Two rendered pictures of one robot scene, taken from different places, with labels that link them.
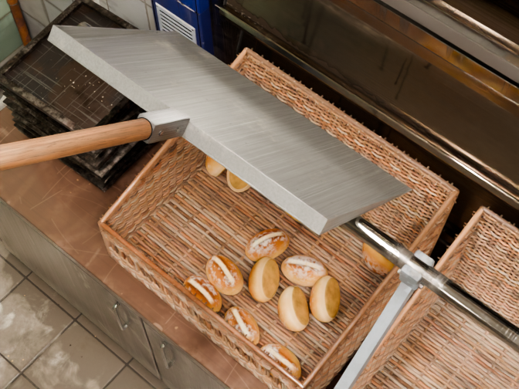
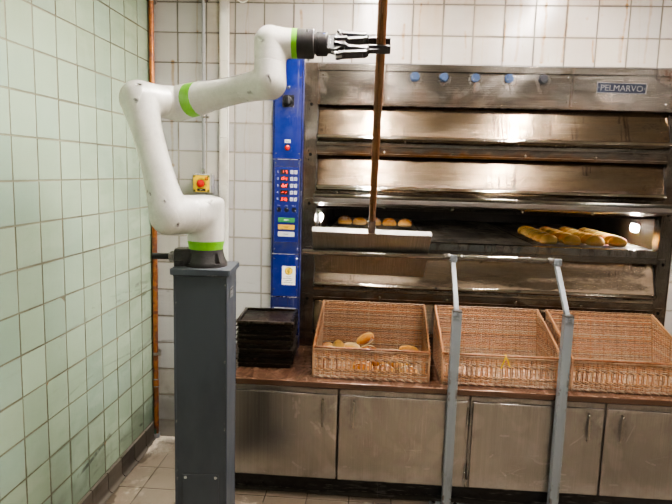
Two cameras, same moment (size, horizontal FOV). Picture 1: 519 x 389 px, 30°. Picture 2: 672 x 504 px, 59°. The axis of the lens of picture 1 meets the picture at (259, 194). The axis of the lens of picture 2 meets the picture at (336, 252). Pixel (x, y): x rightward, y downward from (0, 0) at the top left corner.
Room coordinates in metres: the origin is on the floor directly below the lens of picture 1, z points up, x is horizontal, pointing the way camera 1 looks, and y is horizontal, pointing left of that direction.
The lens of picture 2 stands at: (-1.17, 1.94, 1.55)
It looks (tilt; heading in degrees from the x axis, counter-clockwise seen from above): 8 degrees down; 321
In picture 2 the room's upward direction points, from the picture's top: 2 degrees clockwise
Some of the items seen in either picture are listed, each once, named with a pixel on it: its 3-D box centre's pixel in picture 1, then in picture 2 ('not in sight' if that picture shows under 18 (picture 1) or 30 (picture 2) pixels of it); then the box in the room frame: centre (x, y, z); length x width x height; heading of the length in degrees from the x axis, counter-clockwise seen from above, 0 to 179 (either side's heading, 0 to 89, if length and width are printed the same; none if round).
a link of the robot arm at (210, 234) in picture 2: not in sight; (203, 221); (0.72, 1.00, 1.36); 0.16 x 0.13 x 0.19; 108
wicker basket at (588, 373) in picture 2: not in sight; (613, 349); (0.13, -0.90, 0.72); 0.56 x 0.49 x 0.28; 47
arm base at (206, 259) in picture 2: not in sight; (190, 256); (0.76, 1.04, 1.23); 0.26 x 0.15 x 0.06; 51
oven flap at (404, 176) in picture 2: not in sight; (487, 176); (0.75, -0.63, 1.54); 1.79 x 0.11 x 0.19; 47
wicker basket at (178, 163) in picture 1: (273, 224); (371, 338); (0.94, -0.03, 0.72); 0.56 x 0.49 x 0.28; 47
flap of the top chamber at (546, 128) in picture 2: not in sight; (490, 126); (0.75, -0.63, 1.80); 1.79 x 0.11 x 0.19; 47
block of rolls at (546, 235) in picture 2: not in sight; (568, 234); (0.68, -1.35, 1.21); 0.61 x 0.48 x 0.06; 137
